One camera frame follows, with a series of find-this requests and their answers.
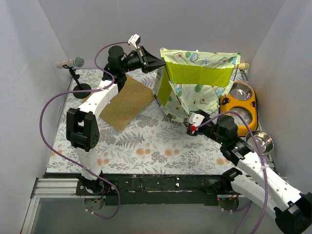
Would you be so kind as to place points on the loose steel pet bowl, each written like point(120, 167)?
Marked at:
point(264, 141)

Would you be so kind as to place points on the steel bowl in stand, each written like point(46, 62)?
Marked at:
point(241, 91)

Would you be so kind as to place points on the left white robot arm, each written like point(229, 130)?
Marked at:
point(82, 123)

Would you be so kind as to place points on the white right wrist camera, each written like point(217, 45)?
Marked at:
point(195, 120)

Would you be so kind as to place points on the floral patterned tablecloth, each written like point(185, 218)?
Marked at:
point(150, 144)

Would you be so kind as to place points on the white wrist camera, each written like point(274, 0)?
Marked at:
point(134, 41)
point(195, 120)

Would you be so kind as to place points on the aluminium frame rail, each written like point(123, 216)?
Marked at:
point(56, 209)

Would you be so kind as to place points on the grey head microphone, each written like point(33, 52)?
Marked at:
point(75, 62)

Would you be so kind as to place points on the green avocado print pet tent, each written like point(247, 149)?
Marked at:
point(204, 77)

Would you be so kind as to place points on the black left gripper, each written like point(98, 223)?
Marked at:
point(143, 59)

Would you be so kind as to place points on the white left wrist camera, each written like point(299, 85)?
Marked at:
point(134, 41)

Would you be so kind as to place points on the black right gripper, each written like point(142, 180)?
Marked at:
point(196, 132)

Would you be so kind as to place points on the yellow double pet bowl stand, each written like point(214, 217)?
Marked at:
point(229, 103)

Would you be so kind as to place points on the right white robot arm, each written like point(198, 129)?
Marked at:
point(252, 177)

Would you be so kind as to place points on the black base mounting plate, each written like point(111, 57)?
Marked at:
point(131, 189)

